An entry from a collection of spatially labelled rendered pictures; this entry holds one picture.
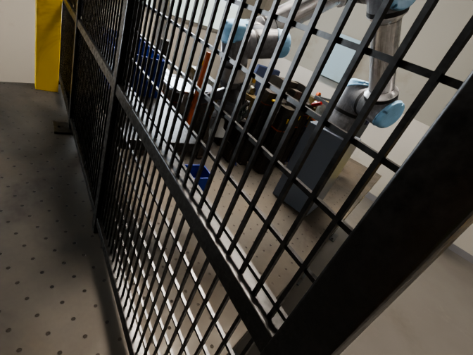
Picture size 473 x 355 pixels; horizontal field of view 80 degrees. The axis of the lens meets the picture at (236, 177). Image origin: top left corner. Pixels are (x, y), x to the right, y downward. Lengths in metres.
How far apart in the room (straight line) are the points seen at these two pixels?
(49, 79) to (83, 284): 1.23
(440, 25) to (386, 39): 2.91
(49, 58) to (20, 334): 1.33
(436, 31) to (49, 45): 3.55
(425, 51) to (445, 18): 0.33
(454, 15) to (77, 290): 3.91
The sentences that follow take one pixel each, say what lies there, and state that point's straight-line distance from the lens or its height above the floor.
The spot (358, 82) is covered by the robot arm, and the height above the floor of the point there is 1.32.
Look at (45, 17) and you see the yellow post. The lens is 1.74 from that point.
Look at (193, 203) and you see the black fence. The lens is 0.36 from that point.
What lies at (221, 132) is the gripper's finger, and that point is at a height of 1.06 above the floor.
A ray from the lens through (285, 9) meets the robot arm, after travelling 1.00.
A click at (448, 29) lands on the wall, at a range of 3.96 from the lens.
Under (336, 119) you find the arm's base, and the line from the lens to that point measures 1.29.
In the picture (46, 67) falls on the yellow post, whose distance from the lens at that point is 1.79.
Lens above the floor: 1.37
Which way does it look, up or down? 28 degrees down
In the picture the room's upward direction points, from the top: 23 degrees clockwise
